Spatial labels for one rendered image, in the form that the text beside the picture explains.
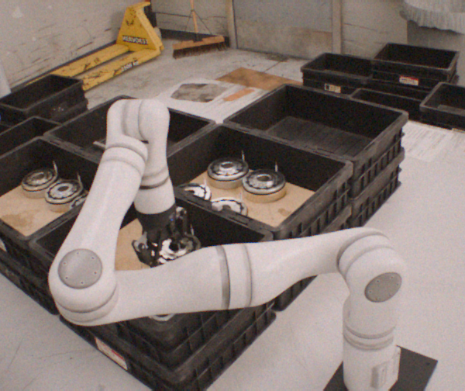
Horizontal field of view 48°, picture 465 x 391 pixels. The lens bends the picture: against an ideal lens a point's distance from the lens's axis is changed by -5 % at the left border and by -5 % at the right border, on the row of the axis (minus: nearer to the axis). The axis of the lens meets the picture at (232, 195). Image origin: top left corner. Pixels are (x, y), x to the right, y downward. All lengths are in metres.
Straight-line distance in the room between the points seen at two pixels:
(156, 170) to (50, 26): 3.94
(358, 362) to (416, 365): 0.17
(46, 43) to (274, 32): 1.92
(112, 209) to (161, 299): 0.14
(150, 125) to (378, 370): 0.56
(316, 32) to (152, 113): 3.55
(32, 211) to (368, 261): 0.89
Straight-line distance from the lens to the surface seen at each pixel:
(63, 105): 2.84
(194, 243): 1.12
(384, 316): 0.86
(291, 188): 1.30
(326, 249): 0.82
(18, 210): 1.43
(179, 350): 0.93
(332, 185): 1.14
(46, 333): 1.25
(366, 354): 0.92
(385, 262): 0.78
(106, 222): 0.76
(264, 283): 0.75
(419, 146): 1.77
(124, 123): 0.91
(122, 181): 0.81
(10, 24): 4.60
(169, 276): 0.76
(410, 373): 1.06
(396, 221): 1.43
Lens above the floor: 1.55
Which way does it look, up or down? 34 degrees down
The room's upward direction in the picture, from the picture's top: 6 degrees counter-clockwise
